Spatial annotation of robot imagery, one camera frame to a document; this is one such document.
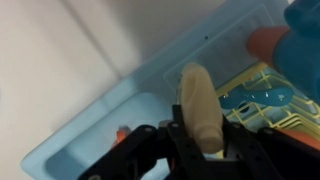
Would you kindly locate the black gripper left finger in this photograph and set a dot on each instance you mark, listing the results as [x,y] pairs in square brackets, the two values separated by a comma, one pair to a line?
[160,150]

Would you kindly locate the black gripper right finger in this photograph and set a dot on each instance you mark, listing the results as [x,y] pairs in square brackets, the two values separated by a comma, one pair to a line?
[266,153]

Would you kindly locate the orange toy plate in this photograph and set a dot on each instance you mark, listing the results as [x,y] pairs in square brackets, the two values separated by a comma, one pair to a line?
[300,137]

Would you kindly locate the blue toy spoon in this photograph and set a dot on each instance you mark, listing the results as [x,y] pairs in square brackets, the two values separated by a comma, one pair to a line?
[256,97]

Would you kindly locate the light blue toy sink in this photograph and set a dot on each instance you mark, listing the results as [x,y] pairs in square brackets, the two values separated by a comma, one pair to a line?
[100,110]

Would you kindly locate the yellow toy dish rack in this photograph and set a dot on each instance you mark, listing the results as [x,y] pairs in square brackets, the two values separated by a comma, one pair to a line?
[240,78]

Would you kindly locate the blue toy cup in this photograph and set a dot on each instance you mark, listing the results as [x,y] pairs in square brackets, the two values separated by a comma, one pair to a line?
[300,50]

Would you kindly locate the red toy cup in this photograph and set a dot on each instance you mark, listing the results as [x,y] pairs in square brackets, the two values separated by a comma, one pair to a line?
[263,43]

